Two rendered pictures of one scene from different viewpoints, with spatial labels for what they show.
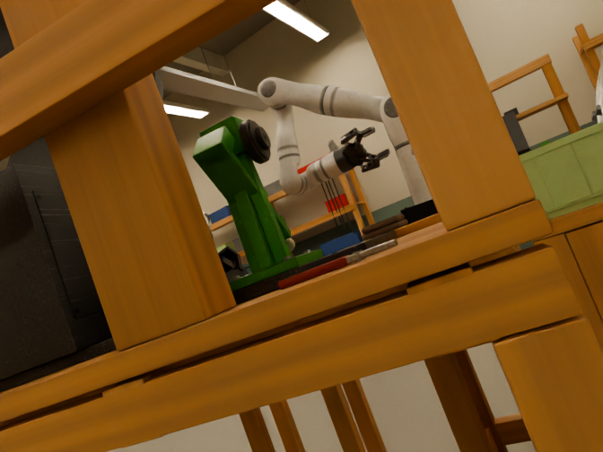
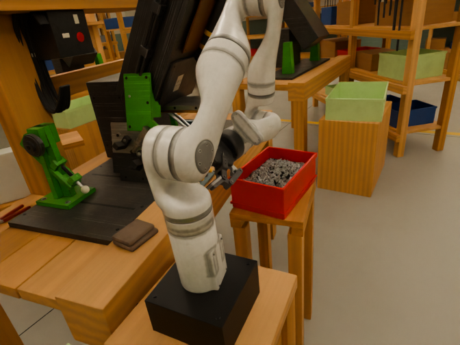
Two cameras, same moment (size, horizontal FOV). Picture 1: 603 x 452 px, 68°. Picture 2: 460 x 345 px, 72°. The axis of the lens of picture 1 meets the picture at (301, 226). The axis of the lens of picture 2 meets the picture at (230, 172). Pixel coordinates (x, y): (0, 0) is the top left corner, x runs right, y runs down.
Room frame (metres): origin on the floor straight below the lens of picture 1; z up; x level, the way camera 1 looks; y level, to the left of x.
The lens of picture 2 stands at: (1.45, -0.88, 1.42)
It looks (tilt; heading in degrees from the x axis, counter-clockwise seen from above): 26 degrees down; 97
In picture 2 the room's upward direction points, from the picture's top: 6 degrees counter-clockwise
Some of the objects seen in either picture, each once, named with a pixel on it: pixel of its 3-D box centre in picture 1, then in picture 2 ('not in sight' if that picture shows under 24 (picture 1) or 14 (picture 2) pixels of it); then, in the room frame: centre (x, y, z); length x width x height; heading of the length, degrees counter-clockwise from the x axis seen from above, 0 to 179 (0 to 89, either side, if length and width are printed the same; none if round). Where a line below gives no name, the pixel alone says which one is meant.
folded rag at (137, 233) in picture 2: (383, 227); (135, 233); (1.09, -0.19, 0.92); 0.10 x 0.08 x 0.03; 61
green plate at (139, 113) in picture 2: not in sight; (143, 100); (1.02, 0.31, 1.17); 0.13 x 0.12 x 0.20; 73
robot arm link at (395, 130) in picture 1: (401, 122); (179, 174); (1.31, -0.38, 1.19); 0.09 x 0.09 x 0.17; 66
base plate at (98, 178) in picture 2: (145, 329); (155, 159); (0.98, 0.39, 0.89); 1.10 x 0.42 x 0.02; 73
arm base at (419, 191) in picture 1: (420, 173); (195, 244); (1.31, -0.38, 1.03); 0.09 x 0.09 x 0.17; 77
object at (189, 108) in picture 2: not in sight; (174, 104); (1.10, 0.44, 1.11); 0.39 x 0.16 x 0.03; 163
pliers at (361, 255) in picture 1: (337, 263); (5, 218); (0.57, -0.03, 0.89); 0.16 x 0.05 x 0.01; 70
